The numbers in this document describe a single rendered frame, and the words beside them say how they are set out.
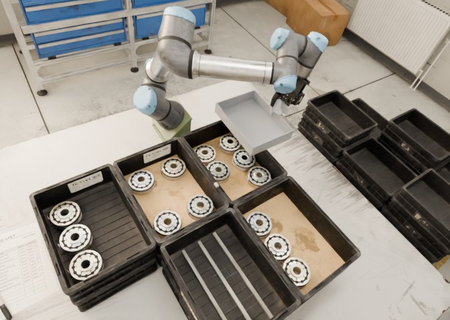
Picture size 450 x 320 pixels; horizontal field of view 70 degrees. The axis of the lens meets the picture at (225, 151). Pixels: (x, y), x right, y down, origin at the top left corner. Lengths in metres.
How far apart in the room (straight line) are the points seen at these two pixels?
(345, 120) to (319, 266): 1.36
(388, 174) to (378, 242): 0.85
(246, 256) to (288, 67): 0.69
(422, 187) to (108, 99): 2.47
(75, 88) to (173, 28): 2.12
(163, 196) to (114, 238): 0.25
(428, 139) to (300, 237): 1.57
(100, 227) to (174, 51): 0.69
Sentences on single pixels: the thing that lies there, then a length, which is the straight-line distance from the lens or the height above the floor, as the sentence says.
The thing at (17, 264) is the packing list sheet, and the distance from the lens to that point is 1.47.
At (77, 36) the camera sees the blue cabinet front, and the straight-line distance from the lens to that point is 3.00.
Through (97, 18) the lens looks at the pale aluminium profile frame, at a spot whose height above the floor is 0.59.
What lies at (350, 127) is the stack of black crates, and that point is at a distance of 2.41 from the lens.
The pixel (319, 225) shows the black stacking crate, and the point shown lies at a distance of 1.36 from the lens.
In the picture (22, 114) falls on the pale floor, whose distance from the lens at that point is 3.06.
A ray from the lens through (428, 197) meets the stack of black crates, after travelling 2.29.
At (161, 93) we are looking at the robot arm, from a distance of 1.52.
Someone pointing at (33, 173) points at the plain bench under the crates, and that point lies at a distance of 1.69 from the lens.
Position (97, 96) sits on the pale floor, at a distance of 3.07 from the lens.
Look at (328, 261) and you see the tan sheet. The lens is 1.34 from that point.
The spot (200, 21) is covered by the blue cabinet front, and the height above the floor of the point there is 0.37.
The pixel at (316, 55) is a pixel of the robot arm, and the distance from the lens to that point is 1.23.
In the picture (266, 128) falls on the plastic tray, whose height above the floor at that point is 1.05.
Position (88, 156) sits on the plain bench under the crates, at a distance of 1.68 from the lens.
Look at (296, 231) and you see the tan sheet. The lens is 1.35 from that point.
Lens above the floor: 1.97
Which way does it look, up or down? 49 degrees down
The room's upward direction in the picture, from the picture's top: 11 degrees clockwise
